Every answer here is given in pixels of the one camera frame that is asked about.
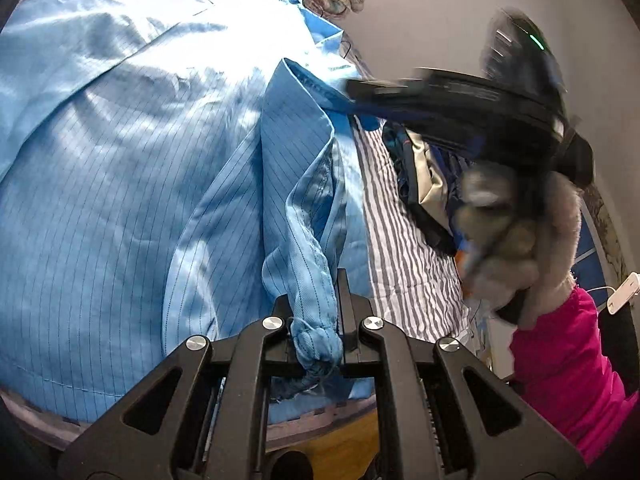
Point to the folded clothes stack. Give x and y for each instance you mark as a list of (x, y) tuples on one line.
[(425, 185)]

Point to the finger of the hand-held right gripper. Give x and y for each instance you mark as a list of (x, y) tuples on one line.
[(415, 97)]

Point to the light blue work coat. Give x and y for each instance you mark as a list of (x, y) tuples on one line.
[(125, 185)]

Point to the blue cardboard box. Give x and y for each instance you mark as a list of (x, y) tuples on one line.
[(589, 255)]

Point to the person's right hand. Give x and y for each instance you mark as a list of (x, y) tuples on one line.
[(505, 240)]

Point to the white power strip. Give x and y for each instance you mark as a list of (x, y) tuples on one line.
[(622, 292)]

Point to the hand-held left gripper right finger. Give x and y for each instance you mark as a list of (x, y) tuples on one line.
[(350, 330)]

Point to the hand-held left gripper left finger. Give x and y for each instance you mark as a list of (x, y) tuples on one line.
[(280, 330)]

